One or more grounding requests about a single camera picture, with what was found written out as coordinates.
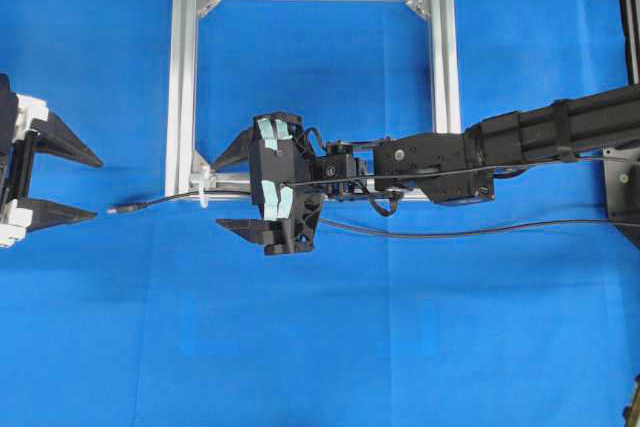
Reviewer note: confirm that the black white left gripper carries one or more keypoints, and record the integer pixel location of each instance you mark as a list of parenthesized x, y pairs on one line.
[(28, 125)]

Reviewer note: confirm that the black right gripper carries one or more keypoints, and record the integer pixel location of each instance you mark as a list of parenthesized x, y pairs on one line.
[(280, 161)]

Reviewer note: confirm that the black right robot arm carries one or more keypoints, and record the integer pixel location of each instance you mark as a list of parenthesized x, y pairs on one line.
[(460, 168)]

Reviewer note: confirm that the yellow black object bottom right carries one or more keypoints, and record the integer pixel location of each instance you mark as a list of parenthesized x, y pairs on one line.
[(631, 412)]

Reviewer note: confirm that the white string loop clip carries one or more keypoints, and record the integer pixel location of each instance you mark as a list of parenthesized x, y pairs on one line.
[(203, 181)]

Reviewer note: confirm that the silver aluminium extrusion frame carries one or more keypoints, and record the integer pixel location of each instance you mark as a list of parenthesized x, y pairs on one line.
[(182, 158)]

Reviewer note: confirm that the black rail at right edge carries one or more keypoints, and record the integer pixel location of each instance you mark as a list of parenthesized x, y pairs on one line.
[(630, 23)]

